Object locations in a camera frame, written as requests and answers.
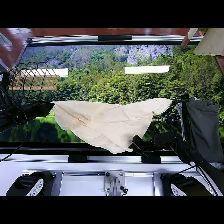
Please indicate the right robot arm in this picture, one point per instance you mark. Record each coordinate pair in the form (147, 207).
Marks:
(203, 168)

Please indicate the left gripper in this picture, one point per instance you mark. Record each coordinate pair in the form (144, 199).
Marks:
(43, 109)

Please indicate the grey garment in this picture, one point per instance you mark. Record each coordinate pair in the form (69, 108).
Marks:
(203, 130)

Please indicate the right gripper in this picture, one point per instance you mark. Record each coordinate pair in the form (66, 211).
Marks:
(139, 145)

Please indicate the cream garment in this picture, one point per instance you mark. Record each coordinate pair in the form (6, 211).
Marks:
(106, 123)

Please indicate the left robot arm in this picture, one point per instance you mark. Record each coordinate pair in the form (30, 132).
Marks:
(16, 115)

